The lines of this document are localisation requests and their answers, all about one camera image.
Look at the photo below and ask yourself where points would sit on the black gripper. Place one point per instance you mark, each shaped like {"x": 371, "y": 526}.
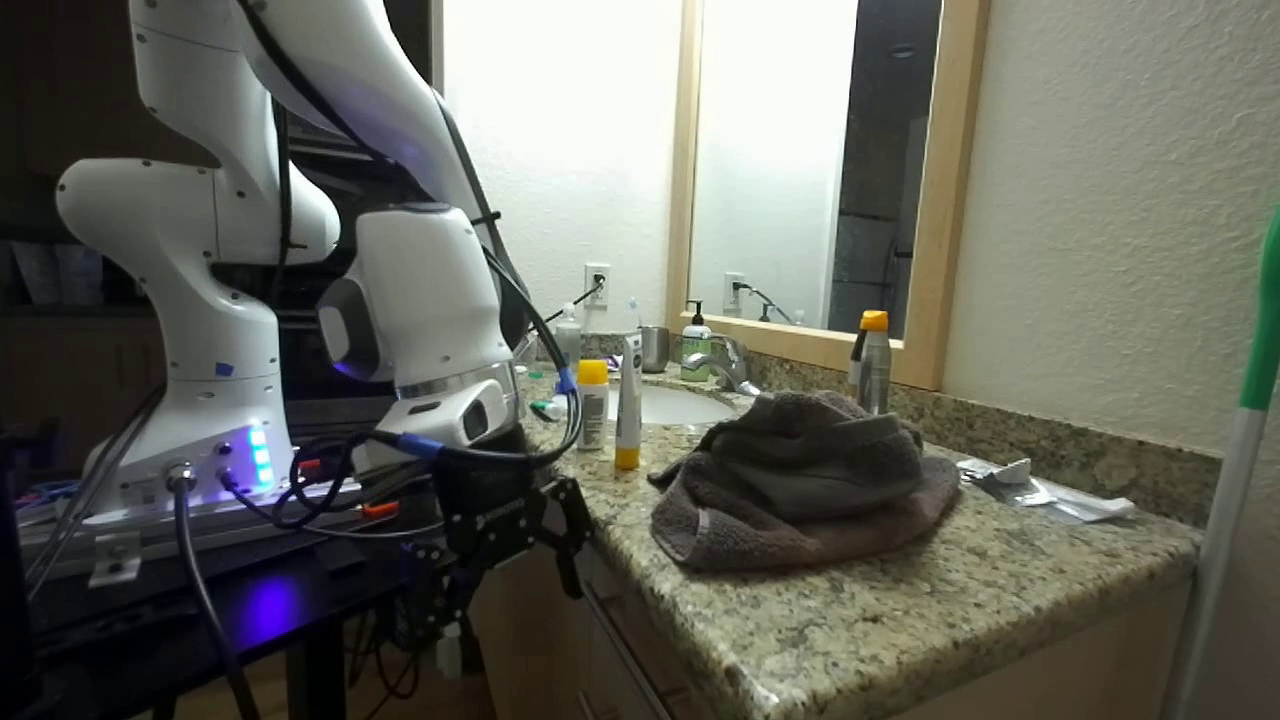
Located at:
{"x": 484, "y": 488}

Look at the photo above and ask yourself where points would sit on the wooden drawer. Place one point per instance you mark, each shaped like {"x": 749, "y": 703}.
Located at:
{"x": 623, "y": 643}

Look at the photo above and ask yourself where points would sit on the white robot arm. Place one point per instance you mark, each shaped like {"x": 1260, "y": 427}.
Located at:
{"x": 202, "y": 344}

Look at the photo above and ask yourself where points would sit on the orange clamp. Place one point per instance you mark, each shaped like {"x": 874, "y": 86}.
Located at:
{"x": 378, "y": 511}

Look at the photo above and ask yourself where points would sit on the small white bottle yellow cap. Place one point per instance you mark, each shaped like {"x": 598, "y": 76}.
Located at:
{"x": 590, "y": 405}

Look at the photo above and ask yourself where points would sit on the white tube yellow cap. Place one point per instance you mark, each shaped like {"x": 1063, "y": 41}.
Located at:
{"x": 625, "y": 403}

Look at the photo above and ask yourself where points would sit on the black robot cart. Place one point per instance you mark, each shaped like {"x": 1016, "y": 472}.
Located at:
{"x": 304, "y": 615}

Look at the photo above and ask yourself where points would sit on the white sink basin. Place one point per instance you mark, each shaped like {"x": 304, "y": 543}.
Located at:
{"x": 682, "y": 403}

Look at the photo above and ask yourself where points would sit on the grey metal cup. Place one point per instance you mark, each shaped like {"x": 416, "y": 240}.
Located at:
{"x": 651, "y": 351}

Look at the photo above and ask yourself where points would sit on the green soap pump bottle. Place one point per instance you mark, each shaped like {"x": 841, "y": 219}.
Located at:
{"x": 693, "y": 351}

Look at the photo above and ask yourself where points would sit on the chrome faucet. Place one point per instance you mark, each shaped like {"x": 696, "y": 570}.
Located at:
{"x": 737, "y": 367}

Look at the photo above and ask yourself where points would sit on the grey towel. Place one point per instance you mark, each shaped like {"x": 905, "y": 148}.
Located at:
{"x": 801, "y": 484}

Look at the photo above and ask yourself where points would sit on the spray can yellow cap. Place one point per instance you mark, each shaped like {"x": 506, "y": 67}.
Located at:
{"x": 874, "y": 372}

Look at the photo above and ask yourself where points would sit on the wood framed mirror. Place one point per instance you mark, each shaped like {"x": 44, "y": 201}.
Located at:
{"x": 824, "y": 173}

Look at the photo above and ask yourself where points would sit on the clear plastic wrapper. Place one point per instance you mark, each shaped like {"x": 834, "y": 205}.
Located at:
{"x": 1053, "y": 496}

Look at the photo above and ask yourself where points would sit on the wooden vanity cabinet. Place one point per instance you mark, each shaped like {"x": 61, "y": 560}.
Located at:
{"x": 1065, "y": 666}

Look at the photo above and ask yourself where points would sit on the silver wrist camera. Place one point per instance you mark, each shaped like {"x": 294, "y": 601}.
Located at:
{"x": 462, "y": 419}

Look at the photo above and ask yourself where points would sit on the white wall outlet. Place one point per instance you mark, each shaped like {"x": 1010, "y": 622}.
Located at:
{"x": 598, "y": 284}

